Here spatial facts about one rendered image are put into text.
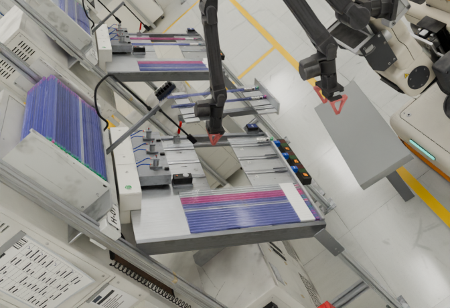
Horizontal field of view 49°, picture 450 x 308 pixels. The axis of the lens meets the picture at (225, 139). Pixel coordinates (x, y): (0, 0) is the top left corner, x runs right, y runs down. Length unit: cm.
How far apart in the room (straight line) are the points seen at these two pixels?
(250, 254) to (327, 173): 105
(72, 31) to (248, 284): 171
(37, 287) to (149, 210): 46
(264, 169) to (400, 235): 85
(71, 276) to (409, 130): 173
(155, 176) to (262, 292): 64
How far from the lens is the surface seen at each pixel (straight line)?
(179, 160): 214
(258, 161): 221
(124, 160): 199
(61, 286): 181
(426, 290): 248
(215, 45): 203
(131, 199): 183
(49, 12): 293
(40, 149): 159
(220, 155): 336
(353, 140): 226
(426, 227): 262
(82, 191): 168
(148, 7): 656
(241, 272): 218
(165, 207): 188
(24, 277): 177
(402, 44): 207
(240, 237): 180
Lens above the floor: 216
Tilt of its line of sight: 34 degrees down
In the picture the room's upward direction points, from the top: 46 degrees counter-clockwise
